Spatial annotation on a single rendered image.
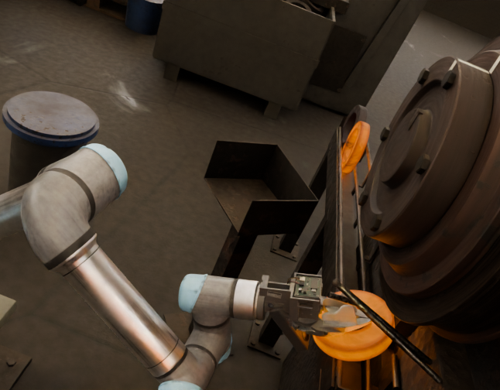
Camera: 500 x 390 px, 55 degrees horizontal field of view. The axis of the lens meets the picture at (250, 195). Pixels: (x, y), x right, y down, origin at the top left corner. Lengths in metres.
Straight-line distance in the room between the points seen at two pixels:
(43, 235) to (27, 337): 0.88
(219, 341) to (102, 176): 0.39
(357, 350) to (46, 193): 0.60
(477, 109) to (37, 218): 0.66
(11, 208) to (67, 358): 0.71
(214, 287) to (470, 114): 0.54
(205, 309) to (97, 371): 0.75
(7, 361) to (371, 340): 1.06
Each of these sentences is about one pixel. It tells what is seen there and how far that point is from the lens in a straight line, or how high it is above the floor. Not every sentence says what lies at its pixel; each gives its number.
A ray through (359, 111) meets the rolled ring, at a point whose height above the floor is 0.76.
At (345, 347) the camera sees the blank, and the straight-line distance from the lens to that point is 0.92.
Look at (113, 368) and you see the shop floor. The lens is 1.64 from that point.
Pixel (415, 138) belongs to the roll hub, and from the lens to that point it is 0.69.
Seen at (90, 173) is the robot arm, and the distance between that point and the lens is 0.89.
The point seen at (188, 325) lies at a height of 0.01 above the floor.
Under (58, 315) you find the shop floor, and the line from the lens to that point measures 1.74.
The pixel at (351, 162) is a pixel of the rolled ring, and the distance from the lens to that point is 1.66.
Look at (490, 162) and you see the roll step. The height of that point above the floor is 1.20.
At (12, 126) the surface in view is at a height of 0.42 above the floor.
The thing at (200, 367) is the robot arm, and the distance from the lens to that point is 0.93.
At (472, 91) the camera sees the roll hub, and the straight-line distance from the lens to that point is 0.66.
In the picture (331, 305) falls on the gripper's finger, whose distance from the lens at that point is 0.96.
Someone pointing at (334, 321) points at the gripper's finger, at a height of 0.76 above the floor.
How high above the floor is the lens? 1.38
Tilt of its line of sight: 34 degrees down
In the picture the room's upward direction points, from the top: 23 degrees clockwise
